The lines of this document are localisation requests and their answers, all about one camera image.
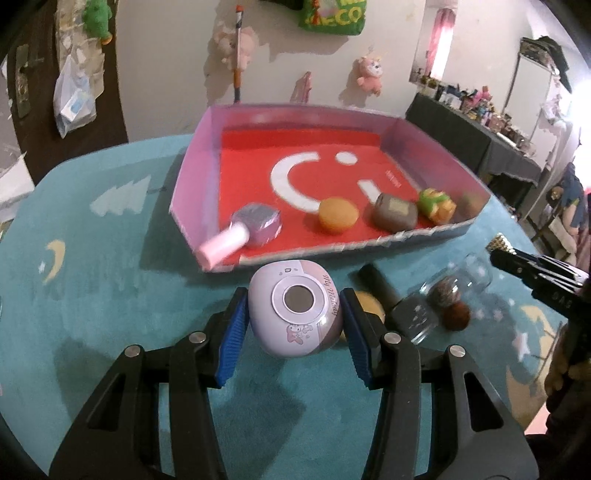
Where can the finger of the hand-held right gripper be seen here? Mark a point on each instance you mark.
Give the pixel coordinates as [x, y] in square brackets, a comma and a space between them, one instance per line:
[521, 264]

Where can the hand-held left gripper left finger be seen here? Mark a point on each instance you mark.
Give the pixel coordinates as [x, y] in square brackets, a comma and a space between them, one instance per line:
[231, 337]

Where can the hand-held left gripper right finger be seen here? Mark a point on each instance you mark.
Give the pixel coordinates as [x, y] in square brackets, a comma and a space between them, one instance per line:
[358, 341]

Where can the gold studded cylinder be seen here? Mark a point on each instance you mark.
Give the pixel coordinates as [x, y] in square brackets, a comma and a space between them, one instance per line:
[501, 241]

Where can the orange round soap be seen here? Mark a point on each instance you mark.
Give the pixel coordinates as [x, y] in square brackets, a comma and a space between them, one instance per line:
[338, 214]
[373, 309]

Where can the clear glass cup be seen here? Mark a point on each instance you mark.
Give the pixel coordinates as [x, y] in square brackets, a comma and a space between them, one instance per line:
[475, 272]

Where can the pink round case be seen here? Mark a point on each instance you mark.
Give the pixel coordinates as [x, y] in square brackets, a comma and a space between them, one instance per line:
[295, 300]

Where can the glitter bottle dark red cap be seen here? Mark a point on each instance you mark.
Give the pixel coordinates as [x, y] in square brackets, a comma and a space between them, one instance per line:
[457, 316]

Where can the green hooded bear toy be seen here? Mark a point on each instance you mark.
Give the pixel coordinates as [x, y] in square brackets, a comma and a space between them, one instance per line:
[436, 205]

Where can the pink toy hammer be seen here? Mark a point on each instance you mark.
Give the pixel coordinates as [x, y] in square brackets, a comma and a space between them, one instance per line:
[256, 221]

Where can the brown earbuds case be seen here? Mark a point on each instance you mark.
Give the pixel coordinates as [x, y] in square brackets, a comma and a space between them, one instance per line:
[395, 211]

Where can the pink cardboard box red bottom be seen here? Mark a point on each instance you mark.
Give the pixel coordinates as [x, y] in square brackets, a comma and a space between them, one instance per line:
[258, 152]

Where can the person's right hand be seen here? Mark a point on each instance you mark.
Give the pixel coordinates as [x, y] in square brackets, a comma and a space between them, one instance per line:
[561, 369]

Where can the table with dark cloth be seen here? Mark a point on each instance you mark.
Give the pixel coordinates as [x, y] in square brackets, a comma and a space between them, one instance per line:
[461, 134]

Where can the row of cosmetics bottles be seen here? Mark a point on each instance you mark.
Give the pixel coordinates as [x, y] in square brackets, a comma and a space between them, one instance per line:
[485, 108]

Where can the white cabinet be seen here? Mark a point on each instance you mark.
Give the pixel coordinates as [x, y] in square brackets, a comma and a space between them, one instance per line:
[531, 92]

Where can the black bag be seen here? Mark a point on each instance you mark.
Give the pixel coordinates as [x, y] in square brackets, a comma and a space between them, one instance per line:
[549, 50]

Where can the pink curtain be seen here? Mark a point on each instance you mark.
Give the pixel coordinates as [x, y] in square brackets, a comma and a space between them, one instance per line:
[441, 41]

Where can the pink hanging plush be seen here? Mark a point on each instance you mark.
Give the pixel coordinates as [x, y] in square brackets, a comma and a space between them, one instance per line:
[369, 74]

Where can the clear plastic bag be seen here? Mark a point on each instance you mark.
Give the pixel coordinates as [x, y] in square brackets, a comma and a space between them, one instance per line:
[74, 106]

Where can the green tote bag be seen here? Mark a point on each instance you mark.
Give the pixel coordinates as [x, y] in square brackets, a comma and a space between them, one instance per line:
[332, 18]

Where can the green dinosaur plush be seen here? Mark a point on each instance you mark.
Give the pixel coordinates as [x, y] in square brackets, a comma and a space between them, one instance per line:
[97, 16]

